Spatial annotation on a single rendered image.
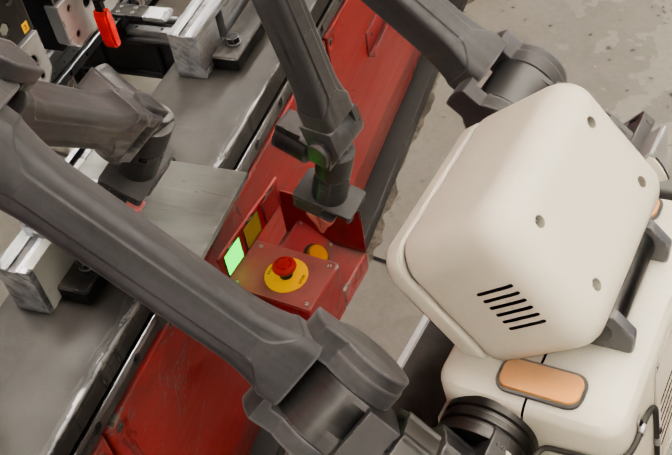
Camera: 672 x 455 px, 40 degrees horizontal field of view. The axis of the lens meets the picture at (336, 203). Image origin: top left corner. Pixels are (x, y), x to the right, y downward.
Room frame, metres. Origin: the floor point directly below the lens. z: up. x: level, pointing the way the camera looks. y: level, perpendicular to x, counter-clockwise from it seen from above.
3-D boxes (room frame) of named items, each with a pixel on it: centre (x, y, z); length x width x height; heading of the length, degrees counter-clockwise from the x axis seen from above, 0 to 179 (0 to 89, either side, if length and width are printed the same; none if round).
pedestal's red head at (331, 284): (1.01, 0.08, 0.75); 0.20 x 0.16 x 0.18; 147
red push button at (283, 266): (0.97, 0.10, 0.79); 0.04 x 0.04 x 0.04
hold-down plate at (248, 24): (1.55, 0.09, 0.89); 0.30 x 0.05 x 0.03; 154
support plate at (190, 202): (0.96, 0.28, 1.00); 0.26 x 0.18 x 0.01; 64
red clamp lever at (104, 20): (1.14, 0.28, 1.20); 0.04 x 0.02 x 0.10; 64
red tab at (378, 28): (1.88, -0.18, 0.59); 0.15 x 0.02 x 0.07; 154
